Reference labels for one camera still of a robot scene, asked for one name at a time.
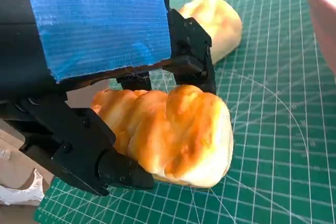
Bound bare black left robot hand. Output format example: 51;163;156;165
0;0;217;197

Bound green cutting mat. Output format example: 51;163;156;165
34;0;336;224

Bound round toy bread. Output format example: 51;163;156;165
177;0;243;66

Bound rectangular toy bread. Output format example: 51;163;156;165
90;84;234;189

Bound pink bowl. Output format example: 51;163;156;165
301;0;336;75

